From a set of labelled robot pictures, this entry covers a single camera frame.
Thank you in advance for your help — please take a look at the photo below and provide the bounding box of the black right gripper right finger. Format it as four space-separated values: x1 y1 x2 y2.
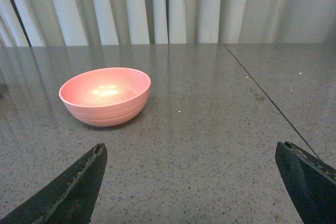
275 142 335 223

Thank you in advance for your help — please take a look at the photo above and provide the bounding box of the white pleated curtain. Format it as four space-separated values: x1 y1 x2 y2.
1 0 335 47

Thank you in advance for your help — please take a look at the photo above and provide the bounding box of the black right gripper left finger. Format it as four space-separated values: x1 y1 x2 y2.
1 143 108 223

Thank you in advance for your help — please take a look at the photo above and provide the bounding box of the pink plastic bowl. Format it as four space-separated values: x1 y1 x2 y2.
59 67 151 126

